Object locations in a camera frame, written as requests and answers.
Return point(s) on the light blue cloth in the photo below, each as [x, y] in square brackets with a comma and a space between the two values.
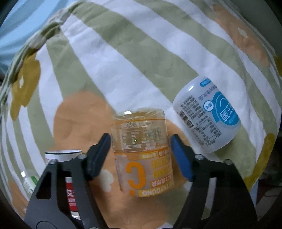
[23, 20]

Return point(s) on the green label clear bottle cup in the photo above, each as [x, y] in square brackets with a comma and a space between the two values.
[29, 181]

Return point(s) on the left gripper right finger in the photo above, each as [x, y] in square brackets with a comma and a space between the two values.
[232, 205]

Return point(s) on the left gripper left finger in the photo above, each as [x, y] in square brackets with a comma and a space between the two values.
[48, 206]

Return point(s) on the white blue label bottle cup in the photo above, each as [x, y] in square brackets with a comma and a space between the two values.
[207, 113]

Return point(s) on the red label Nongfu bottle cup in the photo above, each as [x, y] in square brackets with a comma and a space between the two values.
[62, 156]

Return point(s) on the striped floral blanket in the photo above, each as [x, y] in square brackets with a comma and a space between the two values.
[95, 59]

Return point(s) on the clear orange vitamin C cup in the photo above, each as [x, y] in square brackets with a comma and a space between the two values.
[142, 153]

